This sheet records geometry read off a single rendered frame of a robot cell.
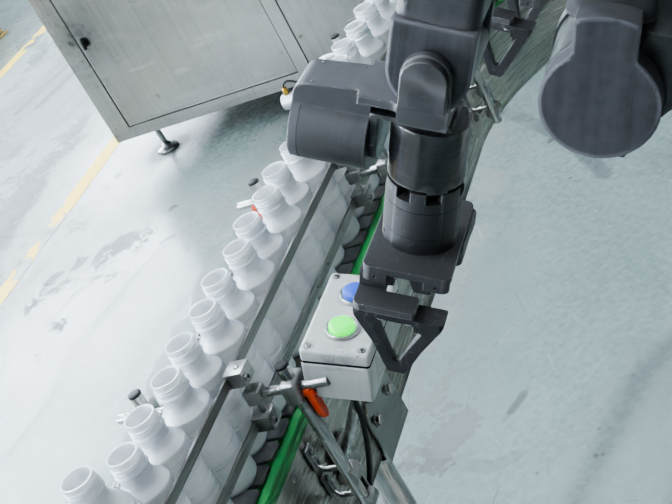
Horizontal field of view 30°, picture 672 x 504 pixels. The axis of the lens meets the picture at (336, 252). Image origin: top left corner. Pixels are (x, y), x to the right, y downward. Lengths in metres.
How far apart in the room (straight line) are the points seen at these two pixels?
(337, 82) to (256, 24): 3.94
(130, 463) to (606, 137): 0.67
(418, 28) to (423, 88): 0.04
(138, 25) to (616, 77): 4.28
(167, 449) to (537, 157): 2.69
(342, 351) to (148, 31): 3.72
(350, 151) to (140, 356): 3.18
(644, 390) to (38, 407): 2.05
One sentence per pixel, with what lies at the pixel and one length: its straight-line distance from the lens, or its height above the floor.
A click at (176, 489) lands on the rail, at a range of 1.31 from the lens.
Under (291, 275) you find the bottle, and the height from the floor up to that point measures 1.08.
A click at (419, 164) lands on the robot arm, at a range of 0.87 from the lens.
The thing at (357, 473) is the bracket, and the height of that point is 0.93.
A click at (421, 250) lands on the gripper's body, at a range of 0.92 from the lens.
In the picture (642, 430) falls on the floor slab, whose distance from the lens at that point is 2.78.
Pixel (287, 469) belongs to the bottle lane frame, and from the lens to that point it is 1.46.
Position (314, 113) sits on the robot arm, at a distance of 0.88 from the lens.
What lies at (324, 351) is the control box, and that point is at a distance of 1.36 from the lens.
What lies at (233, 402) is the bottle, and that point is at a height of 1.08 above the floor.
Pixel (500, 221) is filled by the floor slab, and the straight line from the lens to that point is 3.67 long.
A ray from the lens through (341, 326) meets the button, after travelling 1.37.
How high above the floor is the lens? 1.82
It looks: 27 degrees down
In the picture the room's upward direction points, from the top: 29 degrees counter-clockwise
